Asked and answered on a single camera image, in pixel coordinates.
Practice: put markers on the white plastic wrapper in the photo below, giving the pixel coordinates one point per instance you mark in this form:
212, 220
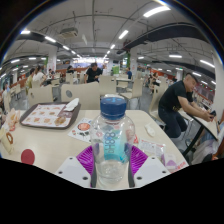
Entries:
150, 130

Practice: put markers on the printed paper tray liner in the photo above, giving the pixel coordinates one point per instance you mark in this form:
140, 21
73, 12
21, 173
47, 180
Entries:
40, 115

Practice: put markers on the clear plastic packet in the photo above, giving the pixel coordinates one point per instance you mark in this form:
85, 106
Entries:
173, 163
151, 147

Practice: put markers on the cream dining table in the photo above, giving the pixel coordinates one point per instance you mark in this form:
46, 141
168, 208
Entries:
203, 124

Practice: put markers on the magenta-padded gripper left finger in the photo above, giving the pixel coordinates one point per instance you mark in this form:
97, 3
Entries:
83, 160

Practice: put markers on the ceiling air conditioner unit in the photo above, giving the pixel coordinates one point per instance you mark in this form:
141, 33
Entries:
69, 32

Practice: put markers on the person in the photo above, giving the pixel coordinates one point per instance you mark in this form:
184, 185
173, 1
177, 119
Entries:
30, 80
93, 74
173, 100
39, 76

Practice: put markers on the dark brown food tray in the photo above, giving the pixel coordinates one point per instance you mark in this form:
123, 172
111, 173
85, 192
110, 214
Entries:
75, 116

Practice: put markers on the colourful printed leaflet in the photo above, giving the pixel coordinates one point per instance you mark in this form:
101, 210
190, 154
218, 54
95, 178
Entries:
81, 128

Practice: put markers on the clear blue-capped water bottle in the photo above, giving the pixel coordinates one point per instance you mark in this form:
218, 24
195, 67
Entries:
111, 143

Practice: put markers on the beige chair with round hole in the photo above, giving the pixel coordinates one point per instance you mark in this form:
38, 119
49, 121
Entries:
83, 96
40, 96

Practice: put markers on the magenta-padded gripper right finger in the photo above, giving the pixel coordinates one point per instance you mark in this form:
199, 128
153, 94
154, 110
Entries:
140, 160

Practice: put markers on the crumpled white napkin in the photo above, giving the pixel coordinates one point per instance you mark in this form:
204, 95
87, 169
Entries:
71, 104

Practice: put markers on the clear plastic food bag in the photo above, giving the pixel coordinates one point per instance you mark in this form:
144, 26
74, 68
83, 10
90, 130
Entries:
12, 119

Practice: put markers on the ceiling lights group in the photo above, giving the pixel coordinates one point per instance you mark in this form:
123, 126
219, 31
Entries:
156, 11

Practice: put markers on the flat round red coaster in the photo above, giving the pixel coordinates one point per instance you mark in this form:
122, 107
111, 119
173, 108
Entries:
28, 156

